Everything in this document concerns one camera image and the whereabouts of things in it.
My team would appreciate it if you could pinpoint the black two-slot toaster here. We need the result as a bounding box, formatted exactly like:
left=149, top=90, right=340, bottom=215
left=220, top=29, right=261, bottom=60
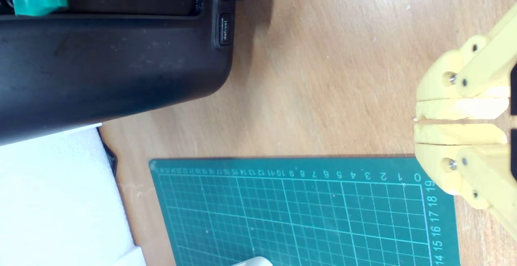
left=0, top=0, right=259, bottom=146

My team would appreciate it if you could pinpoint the green cutting mat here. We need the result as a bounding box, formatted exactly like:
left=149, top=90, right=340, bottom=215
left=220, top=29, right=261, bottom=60
left=149, top=156, right=461, bottom=266

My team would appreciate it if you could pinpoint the white block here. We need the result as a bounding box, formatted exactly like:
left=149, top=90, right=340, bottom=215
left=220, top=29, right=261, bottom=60
left=232, top=257, right=273, bottom=266

